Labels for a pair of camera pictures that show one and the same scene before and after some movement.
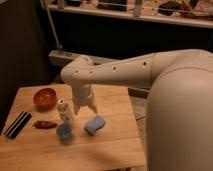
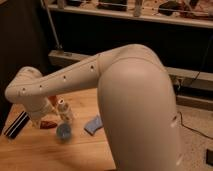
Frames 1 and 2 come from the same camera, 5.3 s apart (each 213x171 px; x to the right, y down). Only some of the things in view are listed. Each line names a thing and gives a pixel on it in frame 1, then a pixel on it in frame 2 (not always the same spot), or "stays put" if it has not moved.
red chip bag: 41,124 stays put
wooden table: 58,138 stays put
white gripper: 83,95 to 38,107
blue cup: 64,131 stays put
